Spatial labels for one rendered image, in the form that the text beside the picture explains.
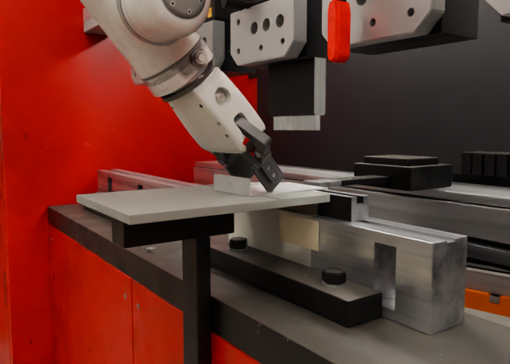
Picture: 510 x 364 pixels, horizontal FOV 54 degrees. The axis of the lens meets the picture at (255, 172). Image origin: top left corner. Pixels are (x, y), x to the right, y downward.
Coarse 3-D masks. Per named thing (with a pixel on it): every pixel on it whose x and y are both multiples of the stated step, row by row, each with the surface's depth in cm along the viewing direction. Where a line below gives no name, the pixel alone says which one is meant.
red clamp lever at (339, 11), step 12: (336, 0) 52; (336, 12) 51; (348, 12) 52; (336, 24) 52; (348, 24) 52; (336, 36) 52; (348, 36) 52; (336, 48) 52; (348, 48) 52; (336, 60) 52
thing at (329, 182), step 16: (368, 160) 85; (384, 160) 82; (400, 160) 79; (416, 160) 79; (432, 160) 82; (368, 176) 81; (384, 176) 81; (400, 176) 78; (416, 176) 78; (432, 176) 80; (448, 176) 82
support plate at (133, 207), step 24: (120, 192) 65; (144, 192) 65; (168, 192) 65; (192, 192) 65; (216, 192) 65; (312, 192) 65; (120, 216) 50; (144, 216) 49; (168, 216) 50; (192, 216) 52
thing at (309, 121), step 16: (272, 64) 72; (288, 64) 69; (304, 64) 66; (320, 64) 65; (272, 80) 72; (288, 80) 69; (304, 80) 67; (320, 80) 66; (272, 96) 72; (288, 96) 70; (304, 96) 67; (320, 96) 66; (272, 112) 73; (288, 112) 70; (304, 112) 67; (320, 112) 66; (288, 128) 71; (304, 128) 68
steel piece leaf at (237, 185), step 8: (216, 176) 66; (224, 176) 65; (232, 176) 63; (216, 184) 66; (224, 184) 65; (232, 184) 63; (240, 184) 62; (248, 184) 60; (232, 192) 63; (240, 192) 62; (248, 192) 60; (256, 192) 63; (264, 192) 63; (272, 192) 63; (280, 192) 63; (288, 192) 64
